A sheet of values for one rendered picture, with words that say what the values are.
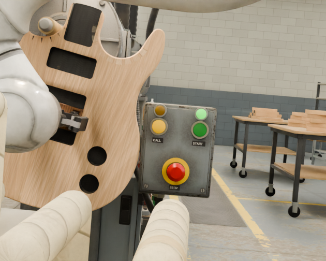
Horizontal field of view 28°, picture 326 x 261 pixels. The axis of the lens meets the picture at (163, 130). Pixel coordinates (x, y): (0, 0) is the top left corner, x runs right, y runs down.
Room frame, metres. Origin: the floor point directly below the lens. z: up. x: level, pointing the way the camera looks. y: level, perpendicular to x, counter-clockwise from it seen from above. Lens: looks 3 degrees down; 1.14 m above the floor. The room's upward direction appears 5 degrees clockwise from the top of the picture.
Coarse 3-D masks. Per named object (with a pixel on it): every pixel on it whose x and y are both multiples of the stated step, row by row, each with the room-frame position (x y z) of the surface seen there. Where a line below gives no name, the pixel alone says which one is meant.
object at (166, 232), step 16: (160, 208) 0.50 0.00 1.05; (176, 208) 0.50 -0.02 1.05; (160, 224) 0.43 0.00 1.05; (176, 224) 0.44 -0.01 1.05; (144, 240) 0.39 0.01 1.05; (160, 240) 0.38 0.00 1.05; (176, 240) 0.39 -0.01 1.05; (144, 256) 0.36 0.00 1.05; (160, 256) 0.36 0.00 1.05; (176, 256) 0.36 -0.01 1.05
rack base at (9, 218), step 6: (6, 210) 0.58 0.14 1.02; (12, 210) 0.58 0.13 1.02; (18, 210) 0.59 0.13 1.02; (24, 210) 0.59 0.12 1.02; (30, 210) 0.59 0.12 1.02; (0, 216) 0.55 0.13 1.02; (6, 216) 0.55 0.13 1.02; (12, 216) 0.56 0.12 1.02; (18, 216) 0.56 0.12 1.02; (24, 216) 0.56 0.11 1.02; (0, 222) 0.53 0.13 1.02; (6, 222) 0.53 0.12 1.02; (12, 222) 0.53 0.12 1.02; (18, 222) 0.54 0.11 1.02; (0, 228) 0.51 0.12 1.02; (6, 228) 0.51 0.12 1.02; (0, 234) 0.49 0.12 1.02
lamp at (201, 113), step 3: (198, 108) 1.41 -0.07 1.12; (201, 108) 1.41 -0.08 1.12; (204, 108) 1.42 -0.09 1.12; (195, 111) 1.41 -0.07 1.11; (198, 111) 1.41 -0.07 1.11; (201, 111) 1.41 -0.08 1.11; (204, 111) 1.41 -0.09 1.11; (207, 111) 1.42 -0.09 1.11; (195, 114) 1.41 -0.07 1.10; (198, 114) 1.41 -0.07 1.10; (201, 114) 1.41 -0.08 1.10; (204, 114) 1.41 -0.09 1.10; (207, 114) 1.41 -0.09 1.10; (195, 117) 1.42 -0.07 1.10; (198, 117) 1.41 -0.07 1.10; (201, 117) 1.41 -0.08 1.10; (204, 117) 1.41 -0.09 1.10; (201, 120) 1.42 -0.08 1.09
